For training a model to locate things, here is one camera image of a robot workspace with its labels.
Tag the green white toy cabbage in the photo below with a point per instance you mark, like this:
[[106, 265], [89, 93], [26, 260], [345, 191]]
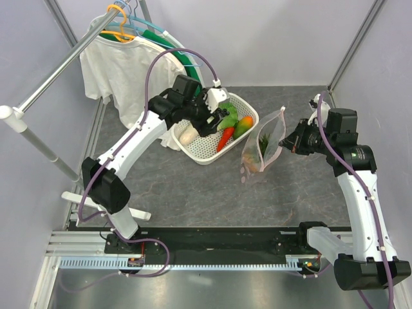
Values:
[[231, 119]]

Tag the orange clothes hanger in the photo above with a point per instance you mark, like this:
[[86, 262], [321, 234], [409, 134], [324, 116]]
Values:
[[119, 32]]

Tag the white slotted cable duct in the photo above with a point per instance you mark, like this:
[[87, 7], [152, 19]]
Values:
[[291, 263]]

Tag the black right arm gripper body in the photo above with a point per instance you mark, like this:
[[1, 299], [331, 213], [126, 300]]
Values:
[[309, 141]]

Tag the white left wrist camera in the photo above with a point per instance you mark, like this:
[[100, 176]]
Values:
[[216, 95]]

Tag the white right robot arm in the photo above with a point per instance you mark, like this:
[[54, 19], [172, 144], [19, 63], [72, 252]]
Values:
[[371, 261]]

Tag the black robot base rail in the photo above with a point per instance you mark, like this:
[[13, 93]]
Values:
[[218, 244]]

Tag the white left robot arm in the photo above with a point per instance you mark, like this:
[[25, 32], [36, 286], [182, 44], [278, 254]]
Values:
[[103, 177]]

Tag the white t-shirt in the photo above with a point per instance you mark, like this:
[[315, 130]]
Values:
[[121, 70]]

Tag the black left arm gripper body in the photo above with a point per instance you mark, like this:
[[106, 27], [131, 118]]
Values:
[[199, 114]]

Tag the white toy radish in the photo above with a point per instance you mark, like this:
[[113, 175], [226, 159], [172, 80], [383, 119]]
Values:
[[189, 135]]

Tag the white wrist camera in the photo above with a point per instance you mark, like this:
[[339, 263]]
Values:
[[216, 95], [325, 107]]

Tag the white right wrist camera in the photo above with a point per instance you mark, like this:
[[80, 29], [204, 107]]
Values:
[[325, 107]]

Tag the clear zip top bag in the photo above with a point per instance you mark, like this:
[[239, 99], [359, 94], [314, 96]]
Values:
[[274, 124]]

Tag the green orange toy mango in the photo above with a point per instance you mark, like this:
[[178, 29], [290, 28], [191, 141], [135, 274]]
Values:
[[243, 126]]

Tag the orange toy carrot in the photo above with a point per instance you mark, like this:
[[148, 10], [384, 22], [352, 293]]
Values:
[[227, 134]]

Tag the green t-shirt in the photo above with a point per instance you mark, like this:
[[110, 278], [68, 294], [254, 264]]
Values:
[[180, 61]]

